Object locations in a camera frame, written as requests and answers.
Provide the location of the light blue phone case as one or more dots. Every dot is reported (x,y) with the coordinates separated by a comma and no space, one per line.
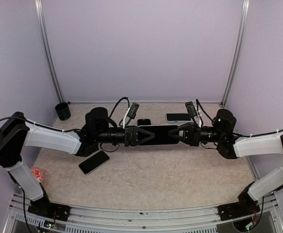
(178,118)

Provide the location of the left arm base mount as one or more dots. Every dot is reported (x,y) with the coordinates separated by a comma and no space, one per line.
(45,208)

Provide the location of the front aluminium rail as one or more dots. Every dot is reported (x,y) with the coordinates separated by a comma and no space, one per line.
(205,219)

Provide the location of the right aluminium frame post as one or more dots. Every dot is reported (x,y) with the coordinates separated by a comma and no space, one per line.
(237,51)

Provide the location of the left aluminium frame post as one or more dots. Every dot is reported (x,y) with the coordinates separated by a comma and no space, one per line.
(47,49)

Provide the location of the black phone case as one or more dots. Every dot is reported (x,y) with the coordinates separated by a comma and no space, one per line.
(143,122)

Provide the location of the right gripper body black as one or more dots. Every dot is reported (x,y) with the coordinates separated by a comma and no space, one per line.
(196,138)

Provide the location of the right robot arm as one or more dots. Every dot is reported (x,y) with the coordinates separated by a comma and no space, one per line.
(231,145)

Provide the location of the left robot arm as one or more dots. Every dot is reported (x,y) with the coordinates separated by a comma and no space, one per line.
(19,132)

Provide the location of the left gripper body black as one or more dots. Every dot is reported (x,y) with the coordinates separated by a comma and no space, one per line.
(126,139)

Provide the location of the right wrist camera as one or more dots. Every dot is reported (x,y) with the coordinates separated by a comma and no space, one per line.
(193,113)

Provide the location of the dark green mug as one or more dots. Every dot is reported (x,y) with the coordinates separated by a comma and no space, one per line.
(63,111)

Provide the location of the aluminium frame post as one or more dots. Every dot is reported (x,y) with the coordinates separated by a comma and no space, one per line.
(237,51)
(47,49)

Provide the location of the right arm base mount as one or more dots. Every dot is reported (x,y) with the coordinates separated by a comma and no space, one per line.
(243,207)

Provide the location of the red patterned round coaster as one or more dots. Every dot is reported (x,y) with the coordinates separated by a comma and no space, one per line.
(38,174)

